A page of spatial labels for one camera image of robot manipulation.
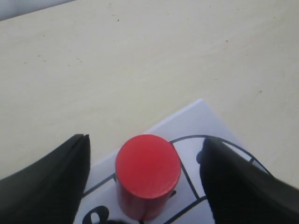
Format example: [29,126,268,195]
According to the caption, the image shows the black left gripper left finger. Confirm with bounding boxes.
[0,134,91,224]

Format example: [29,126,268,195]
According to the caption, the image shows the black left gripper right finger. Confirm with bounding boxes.
[197,138,299,224]

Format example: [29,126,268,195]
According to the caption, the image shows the red cylinder game piece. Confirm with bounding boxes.
[115,134,181,221]

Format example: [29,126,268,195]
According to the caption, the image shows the paper number game board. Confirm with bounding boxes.
[74,99,265,224]

